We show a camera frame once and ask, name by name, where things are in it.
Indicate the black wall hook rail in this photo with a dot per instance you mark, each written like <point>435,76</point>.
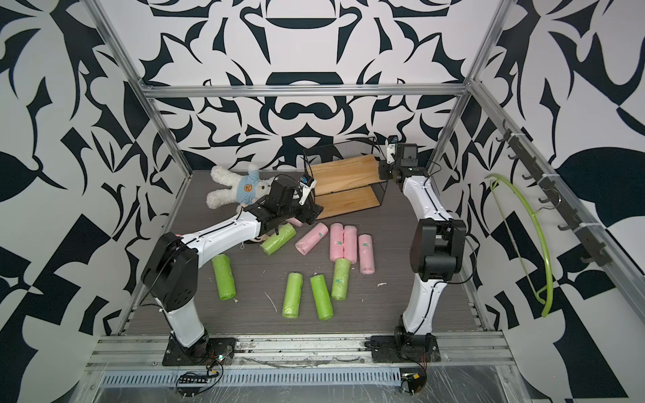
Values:
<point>557,196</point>

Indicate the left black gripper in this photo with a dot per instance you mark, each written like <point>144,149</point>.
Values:
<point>306,216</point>

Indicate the white teddy bear blue shirt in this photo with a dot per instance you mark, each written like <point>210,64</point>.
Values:
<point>240,190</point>

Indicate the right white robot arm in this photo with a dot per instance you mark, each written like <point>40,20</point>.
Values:
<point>437,250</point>

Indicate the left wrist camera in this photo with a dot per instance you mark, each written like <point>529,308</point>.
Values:
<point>307,183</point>

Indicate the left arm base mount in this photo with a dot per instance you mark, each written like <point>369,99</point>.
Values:
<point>205,351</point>

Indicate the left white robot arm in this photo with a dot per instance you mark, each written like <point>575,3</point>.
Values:
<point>171,273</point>

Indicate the pink trash bag roll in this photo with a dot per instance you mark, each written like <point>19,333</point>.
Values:
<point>305,244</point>
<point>366,255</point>
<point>351,244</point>
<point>336,247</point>
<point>295,222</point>

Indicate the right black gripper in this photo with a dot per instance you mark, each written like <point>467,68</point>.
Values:
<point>386,174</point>

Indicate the green trash bag roll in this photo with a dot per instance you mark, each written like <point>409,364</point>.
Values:
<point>293,295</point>
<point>321,297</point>
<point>342,267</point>
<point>277,240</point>
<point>224,277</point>

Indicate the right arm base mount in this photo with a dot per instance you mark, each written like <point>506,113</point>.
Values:
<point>421,349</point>

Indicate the black wire wooden shelf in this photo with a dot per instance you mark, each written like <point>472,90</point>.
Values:
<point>347,175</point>

